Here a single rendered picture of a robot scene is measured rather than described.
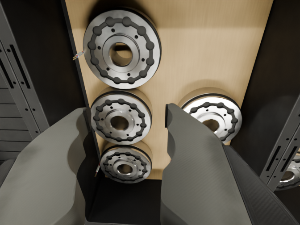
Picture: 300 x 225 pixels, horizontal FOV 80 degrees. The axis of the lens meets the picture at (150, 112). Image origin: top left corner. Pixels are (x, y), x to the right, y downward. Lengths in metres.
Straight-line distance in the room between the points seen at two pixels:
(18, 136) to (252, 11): 0.46
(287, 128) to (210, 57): 0.13
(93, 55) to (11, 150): 0.32
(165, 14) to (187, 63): 0.07
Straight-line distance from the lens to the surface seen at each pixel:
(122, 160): 0.35
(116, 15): 0.24
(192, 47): 0.28
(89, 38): 0.26
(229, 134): 0.33
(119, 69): 0.25
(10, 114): 0.43
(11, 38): 0.22
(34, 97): 0.24
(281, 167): 0.30
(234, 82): 0.31
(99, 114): 0.30
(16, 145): 0.49
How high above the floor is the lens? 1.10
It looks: 57 degrees down
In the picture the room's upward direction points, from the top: 174 degrees counter-clockwise
